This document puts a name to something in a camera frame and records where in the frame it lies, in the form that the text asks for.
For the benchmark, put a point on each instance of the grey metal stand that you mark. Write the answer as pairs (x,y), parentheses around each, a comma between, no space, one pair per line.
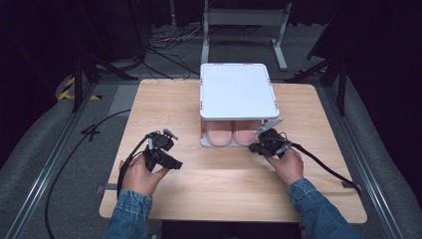
(245,16)

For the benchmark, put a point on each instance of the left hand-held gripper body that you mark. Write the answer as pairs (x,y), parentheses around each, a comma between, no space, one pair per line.
(162,142)

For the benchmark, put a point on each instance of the pink slipper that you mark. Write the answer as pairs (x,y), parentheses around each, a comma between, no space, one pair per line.
(219,134)
(245,134)

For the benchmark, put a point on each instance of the person's right hand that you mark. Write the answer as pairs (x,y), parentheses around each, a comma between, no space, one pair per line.
(288,167)

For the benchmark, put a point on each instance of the black stand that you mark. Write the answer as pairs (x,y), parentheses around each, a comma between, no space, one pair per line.
(341,83)
(78,83)

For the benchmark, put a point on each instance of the metal floor rail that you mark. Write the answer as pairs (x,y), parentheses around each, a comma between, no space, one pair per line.
(365,166)
(49,162)

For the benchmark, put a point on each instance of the person's left hand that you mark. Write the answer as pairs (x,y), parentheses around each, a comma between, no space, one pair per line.
(139,176)

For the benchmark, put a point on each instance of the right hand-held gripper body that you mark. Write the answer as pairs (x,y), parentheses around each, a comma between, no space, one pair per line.
(273,142)

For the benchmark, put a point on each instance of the white shoe rack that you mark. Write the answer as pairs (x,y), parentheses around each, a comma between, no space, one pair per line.
(237,89)

